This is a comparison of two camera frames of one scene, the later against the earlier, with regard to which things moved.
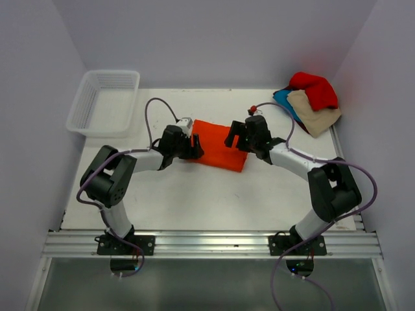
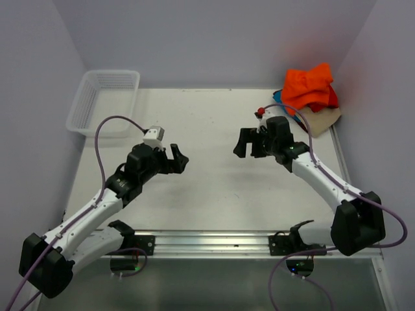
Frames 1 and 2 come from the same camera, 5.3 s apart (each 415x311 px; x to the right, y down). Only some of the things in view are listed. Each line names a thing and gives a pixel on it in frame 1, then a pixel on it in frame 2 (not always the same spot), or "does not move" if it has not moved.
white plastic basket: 104,104 does not move
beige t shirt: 316,122 does not move
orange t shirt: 211,141 to 301,87
